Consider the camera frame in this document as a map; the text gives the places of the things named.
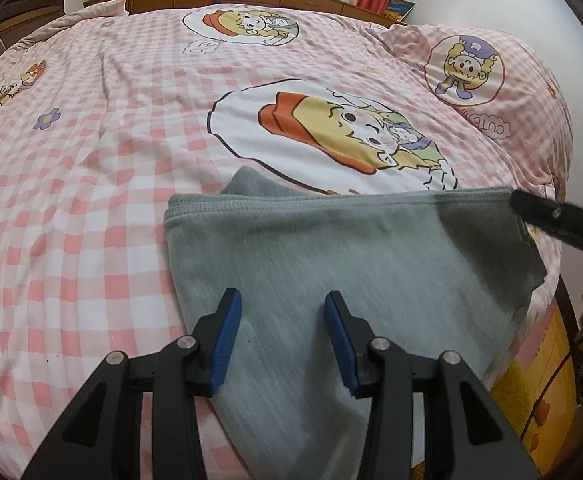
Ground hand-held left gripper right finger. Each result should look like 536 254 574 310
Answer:
324 290 542 480

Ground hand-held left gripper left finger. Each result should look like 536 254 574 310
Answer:
21 287 243 480

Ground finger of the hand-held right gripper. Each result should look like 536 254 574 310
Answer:
509 187 583 261

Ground grey pants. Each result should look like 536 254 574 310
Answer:
164 165 548 480

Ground pink checked cartoon pillow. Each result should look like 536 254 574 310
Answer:
366 22 575 201

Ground pink checked cartoon blanket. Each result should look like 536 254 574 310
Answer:
0 0 575 480

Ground blue and yellow book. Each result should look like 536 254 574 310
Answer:
383 0 418 24

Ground brown wooden wardrobe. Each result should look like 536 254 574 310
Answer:
0 0 69 98

